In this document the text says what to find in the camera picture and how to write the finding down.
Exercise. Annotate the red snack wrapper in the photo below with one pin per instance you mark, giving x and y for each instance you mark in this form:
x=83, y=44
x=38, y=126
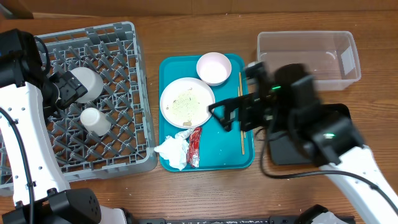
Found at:
x=193, y=154

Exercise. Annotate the white napkin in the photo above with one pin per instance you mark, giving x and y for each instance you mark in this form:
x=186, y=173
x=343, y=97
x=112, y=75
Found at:
x=174, y=149

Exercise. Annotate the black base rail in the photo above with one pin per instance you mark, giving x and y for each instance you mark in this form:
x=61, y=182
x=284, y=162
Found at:
x=268, y=220

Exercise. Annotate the grey plastic dish rack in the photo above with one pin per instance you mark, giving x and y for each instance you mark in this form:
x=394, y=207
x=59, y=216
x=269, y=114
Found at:
x=114, y=53

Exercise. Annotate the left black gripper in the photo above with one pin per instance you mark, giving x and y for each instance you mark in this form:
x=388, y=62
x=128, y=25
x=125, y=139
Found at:
x=71, y=88

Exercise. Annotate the wooden chopstick right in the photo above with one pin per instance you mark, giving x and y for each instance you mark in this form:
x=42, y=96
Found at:
x=241, y=94

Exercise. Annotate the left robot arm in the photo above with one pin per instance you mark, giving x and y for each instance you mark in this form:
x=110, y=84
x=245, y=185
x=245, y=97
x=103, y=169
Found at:
x=30, y=94

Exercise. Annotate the grey white bowl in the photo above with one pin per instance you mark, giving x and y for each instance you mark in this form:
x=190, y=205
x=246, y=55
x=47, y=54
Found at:
x=91, y=80

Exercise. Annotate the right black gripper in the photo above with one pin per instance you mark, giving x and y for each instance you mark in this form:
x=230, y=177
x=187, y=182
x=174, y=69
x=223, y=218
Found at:
x=243, y=109

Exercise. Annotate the white cup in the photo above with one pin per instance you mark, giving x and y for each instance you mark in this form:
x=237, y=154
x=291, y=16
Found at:
x=95, y=121

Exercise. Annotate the large white plate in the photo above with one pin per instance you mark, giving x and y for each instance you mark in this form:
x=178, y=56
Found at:
x=184, y=102

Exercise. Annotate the clear plastic bin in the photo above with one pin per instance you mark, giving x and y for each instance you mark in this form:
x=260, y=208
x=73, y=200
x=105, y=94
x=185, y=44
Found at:
x=331, y=56

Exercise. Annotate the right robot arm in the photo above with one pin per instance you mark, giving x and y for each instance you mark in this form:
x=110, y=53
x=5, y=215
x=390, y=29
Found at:
x=286, y=106

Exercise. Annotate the black tray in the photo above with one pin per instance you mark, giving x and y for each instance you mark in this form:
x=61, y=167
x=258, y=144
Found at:
x=318, y=137

